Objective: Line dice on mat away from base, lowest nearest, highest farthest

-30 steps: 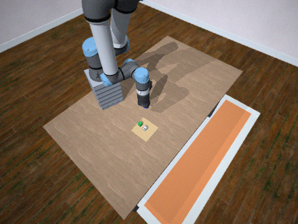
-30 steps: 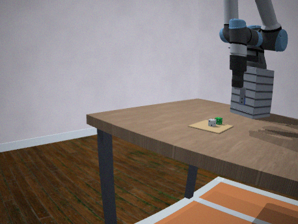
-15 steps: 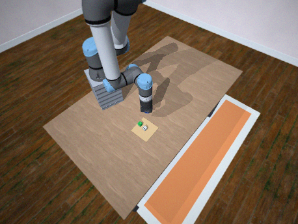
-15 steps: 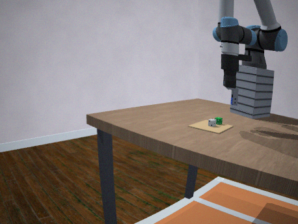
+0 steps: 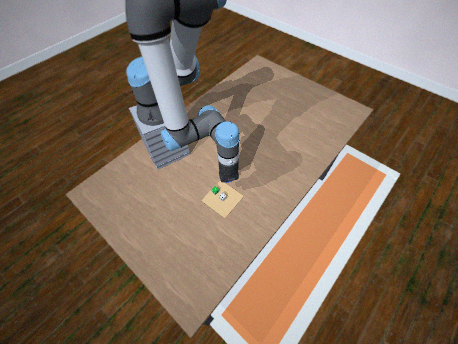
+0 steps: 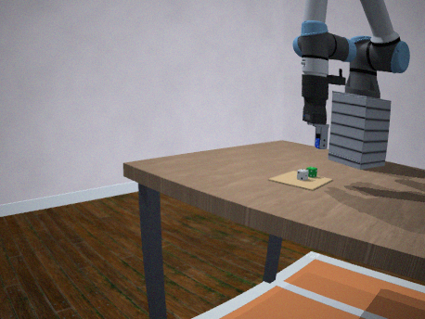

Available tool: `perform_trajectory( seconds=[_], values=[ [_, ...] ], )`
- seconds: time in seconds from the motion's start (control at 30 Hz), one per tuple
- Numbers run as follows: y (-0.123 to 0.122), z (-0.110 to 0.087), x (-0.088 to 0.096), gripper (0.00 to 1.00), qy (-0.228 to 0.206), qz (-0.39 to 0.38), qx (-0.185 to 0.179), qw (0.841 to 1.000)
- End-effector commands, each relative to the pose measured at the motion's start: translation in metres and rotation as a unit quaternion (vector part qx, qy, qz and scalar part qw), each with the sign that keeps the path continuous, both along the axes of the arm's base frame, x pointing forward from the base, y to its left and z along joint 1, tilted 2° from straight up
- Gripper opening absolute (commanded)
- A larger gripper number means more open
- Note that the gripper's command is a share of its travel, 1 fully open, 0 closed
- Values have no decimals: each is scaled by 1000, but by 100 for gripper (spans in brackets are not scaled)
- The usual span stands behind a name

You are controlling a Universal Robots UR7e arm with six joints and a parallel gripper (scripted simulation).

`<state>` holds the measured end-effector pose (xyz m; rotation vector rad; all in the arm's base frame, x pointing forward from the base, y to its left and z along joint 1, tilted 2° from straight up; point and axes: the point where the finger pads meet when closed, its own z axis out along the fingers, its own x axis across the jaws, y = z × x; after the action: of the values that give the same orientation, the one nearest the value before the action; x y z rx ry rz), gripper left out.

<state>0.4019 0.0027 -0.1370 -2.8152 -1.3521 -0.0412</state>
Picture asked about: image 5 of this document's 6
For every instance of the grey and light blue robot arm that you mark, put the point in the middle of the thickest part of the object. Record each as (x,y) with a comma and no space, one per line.
(153,77)

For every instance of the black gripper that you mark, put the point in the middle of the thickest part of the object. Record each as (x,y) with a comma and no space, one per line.
(228,169)

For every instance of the tan flat mat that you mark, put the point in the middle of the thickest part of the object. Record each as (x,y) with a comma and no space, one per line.
(223,208)

